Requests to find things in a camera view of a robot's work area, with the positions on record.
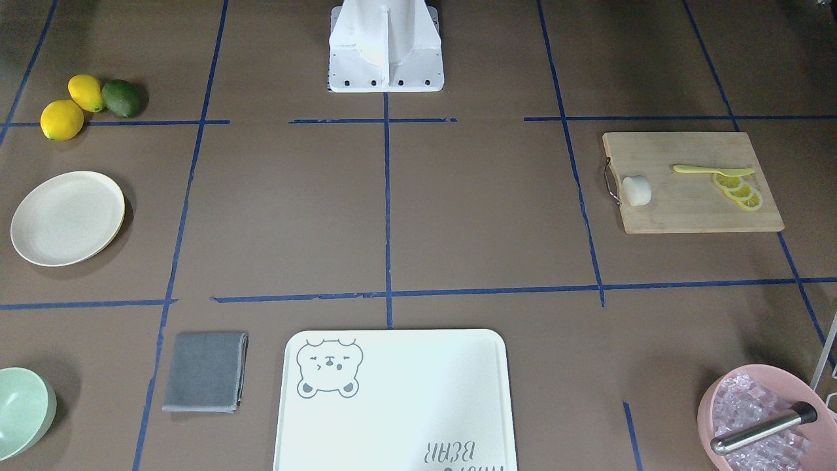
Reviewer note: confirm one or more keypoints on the white steamed bun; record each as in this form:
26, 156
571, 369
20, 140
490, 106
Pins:
636, 191

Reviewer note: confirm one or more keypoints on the white bear tray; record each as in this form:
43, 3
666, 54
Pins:
395, 399

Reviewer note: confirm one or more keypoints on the grey folded cloth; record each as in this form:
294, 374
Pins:
206, 372

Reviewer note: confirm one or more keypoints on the bamboo cutting board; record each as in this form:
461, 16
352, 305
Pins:
687, 203

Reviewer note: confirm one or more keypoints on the lemon slice one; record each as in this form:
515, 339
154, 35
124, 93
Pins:
726, 183

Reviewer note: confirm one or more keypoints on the yellow plastic knife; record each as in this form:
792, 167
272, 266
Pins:
697, 169

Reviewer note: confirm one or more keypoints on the lemon slice two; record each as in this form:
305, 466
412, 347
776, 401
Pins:
741, 193

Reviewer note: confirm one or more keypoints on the cream round plate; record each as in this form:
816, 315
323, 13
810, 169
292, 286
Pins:
68, 219

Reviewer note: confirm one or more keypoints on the pink bowl with ice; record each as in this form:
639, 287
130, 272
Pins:
751, 393

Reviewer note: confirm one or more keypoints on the yellow lemon rear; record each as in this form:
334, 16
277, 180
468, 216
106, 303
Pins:
86, 92

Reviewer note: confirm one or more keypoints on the yellow lemon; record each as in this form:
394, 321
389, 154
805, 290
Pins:
61, 120
86, 92

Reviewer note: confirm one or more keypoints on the yellow lemon front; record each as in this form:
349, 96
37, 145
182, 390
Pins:
61, 120

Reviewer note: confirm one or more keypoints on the mint green bowl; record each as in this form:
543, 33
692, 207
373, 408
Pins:
28, 407

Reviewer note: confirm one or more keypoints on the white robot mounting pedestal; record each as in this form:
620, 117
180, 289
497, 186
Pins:
385, 46

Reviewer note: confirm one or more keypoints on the steel black-handled scoop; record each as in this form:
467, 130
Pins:
799, 413

